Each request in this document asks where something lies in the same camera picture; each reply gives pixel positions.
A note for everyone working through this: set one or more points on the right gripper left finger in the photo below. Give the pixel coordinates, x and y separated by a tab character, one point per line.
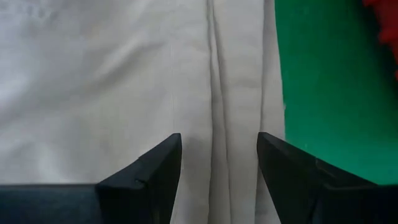
124	202

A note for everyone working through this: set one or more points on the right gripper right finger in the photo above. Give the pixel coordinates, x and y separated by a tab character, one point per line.
311	199

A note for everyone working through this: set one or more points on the khaki shorts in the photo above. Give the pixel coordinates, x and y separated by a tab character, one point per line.
109	77

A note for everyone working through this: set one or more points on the red plastic laundry bin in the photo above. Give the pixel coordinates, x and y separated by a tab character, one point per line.
388	28

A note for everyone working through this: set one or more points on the green table mat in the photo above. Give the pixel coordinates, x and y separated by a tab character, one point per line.
335	93

